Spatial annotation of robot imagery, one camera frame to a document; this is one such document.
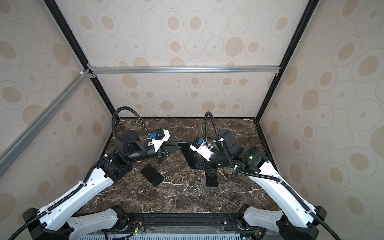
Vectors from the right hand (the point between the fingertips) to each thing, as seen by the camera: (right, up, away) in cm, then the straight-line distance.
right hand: (197, 163), depth 64 cm
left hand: (-6, +7, -5) cm, 10 cm away
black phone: (-27, -13, +26) cm, 40 cm away
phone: (+9, -16, +24) cm, 30 cm away
